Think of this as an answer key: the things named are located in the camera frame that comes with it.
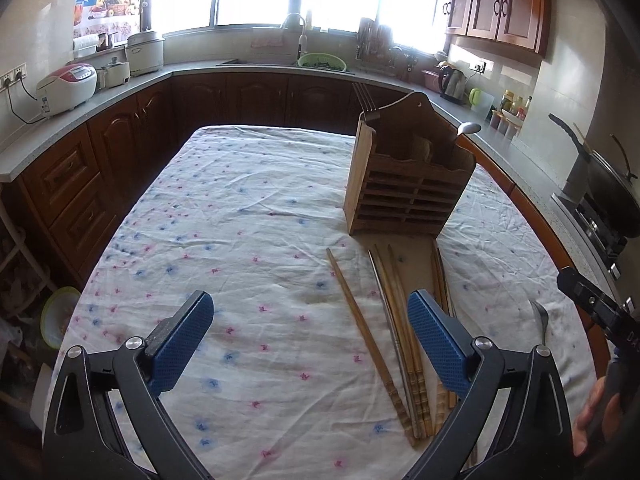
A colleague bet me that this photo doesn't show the wooden cabinets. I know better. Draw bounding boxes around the wooden cabinets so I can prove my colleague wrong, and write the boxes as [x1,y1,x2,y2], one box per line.
[432,0,551,56]
[0,72,613,376]

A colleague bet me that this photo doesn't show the grey kitchen countertop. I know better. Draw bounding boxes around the grey kitchen countertop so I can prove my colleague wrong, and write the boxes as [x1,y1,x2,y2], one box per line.
[0,57,621,311]

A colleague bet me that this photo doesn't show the glass wok lid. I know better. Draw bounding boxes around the glass wok lid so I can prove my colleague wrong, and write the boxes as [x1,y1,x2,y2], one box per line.
[586,132,640,198]

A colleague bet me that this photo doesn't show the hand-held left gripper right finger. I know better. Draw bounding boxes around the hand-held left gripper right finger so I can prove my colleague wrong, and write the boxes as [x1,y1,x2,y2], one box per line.
[405,289,573,480]

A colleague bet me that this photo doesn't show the green cup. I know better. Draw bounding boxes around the green cup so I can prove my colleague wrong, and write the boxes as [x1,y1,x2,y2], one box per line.
[467,87,493,113]

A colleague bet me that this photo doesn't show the large white cooker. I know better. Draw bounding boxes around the large white cooker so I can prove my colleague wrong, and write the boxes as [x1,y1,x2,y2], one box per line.
[124,29,166,78]

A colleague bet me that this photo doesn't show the metal fork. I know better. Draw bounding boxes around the metal fork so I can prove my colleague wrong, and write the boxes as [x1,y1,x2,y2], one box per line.
[351,81,382,122]

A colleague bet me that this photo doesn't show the slim metal spoon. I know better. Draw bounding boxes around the slim metal spoon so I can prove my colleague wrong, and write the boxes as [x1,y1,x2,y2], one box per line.
[529,300,552,347]

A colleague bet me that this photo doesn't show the kitchen sink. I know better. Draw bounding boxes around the kitchen sink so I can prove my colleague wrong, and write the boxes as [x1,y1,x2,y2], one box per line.
[216,57,301,67]

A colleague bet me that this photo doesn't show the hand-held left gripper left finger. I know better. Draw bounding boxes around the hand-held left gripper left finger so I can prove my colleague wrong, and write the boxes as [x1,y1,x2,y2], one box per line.
[42,290,216,480]

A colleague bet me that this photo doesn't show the metal chopstick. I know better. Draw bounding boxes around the metal chopstick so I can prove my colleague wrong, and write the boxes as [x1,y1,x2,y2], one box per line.
[368,249,421,433]

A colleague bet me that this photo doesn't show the row of condiment bottles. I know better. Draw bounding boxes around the row of condiment bottles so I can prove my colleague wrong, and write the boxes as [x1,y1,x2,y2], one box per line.
[500,89,533,121]

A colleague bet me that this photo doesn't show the wooden utensil holder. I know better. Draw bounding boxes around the wooden utensil holder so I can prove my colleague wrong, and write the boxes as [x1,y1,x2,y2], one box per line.
[343,92,477,239]

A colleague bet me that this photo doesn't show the red white rice cooker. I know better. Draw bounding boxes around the red white rice cooker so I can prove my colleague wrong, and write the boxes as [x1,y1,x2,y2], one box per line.
[35,62,98,118]

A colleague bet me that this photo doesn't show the black wok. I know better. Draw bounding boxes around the black wok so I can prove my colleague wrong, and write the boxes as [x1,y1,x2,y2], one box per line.
[548,112,640,238]

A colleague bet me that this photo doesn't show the person's right hand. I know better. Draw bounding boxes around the person's right hand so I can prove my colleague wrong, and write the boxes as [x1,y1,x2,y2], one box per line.
[572,376,609,457]

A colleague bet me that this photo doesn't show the wooden lower cabinets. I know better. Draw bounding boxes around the wooden lower cabinets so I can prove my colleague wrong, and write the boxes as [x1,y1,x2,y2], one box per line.
[0,72,613,376]

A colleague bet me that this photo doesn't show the chrome kitchen faucet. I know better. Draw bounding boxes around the chrome kitchen faucet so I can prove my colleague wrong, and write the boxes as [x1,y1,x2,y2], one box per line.
[281,12,308,66]

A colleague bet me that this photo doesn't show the green bowl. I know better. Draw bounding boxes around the green bowl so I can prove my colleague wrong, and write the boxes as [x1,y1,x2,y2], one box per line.
[40,286,82,351]

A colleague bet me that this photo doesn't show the row of spice jars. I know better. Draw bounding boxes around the row of spice jars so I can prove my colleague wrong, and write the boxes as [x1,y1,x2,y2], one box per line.
[489,109,523,138]

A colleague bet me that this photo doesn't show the round metal spoon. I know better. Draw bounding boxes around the round metal spoon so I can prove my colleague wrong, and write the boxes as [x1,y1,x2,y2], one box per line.
[452,122,482,156]

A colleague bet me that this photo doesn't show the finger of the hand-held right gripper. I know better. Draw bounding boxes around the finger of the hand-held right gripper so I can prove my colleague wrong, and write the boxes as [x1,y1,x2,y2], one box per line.
[556,266,608,328]

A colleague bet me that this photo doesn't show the dish drying rack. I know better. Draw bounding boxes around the dish drying rack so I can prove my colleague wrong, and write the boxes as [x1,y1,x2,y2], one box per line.
[356,16,418,81]

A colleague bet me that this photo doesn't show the wooden upper cabinets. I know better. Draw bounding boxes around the wooden upper cabinets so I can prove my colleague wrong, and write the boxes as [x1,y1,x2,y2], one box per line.
[432,0,551,56]

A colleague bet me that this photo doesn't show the green colander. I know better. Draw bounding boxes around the green colander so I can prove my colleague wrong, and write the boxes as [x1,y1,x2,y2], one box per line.
[297,52,347,73]

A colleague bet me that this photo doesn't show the gas stove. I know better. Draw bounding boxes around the gas stove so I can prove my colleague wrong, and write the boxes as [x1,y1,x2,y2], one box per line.
[550,192,631,281]

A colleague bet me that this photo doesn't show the steel electric kettle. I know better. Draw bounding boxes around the steel electric kettle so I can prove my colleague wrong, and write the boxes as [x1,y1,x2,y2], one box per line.
[437,62,468,106]

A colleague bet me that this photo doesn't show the small white electric pot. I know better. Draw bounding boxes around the small white electric pot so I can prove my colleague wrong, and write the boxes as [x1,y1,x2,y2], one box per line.
[96,56,132,92]

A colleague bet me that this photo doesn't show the floral white tablecloth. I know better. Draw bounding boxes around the floral white tablecloth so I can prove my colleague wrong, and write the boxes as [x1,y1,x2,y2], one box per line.
[42,125,598,480]

